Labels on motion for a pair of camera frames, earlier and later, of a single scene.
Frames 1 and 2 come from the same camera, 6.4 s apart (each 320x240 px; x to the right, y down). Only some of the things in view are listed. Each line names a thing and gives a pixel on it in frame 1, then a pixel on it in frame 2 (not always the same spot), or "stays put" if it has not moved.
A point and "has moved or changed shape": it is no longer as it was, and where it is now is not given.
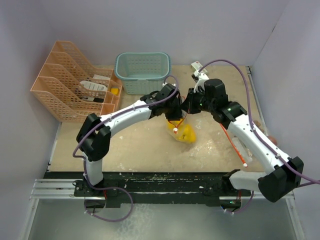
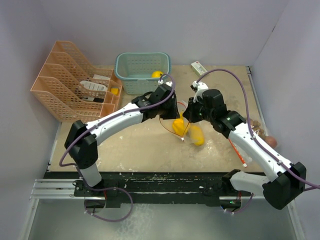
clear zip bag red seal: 184,130 has moved or changed shape
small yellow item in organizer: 115,91 stays put
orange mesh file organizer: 72,89 stays put
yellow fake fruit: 188,134 -> 197,136
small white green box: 197,66 stays put
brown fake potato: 273,139 stays put
